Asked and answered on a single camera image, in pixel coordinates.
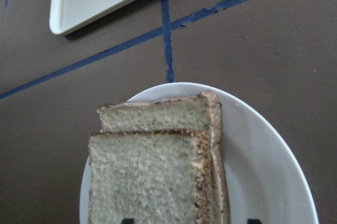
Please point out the bread slice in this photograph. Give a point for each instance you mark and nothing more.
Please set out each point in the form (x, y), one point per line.
(161, 176)
(198, 112)

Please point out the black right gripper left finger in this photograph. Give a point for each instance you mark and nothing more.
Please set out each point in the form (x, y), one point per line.
(128, 221)

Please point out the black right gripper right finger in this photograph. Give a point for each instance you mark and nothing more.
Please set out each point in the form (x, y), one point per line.
(253, 221)

